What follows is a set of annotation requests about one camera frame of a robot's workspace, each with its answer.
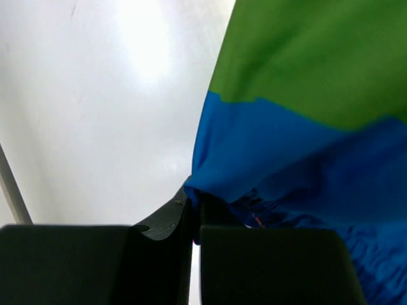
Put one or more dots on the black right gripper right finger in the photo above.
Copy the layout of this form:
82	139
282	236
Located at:
239	265

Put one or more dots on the aluminium table edge rail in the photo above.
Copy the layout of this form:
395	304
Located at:
12	193

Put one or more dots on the rainbow striped shorts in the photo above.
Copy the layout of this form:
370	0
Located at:
304	126

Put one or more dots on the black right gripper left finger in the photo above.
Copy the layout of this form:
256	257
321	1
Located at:
147	263

